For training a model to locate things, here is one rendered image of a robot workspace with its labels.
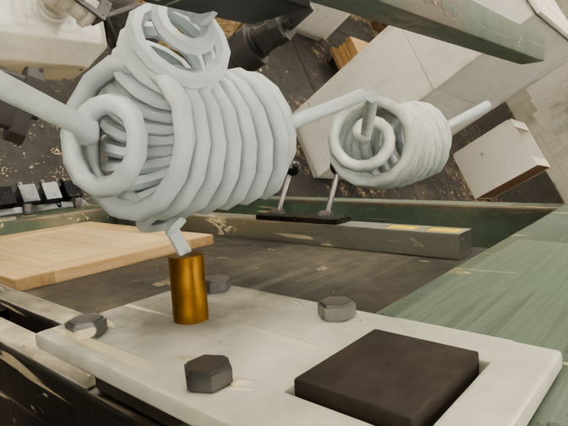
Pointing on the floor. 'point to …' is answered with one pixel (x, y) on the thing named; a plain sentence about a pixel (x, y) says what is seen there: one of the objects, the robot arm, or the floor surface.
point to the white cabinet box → (500, 160)
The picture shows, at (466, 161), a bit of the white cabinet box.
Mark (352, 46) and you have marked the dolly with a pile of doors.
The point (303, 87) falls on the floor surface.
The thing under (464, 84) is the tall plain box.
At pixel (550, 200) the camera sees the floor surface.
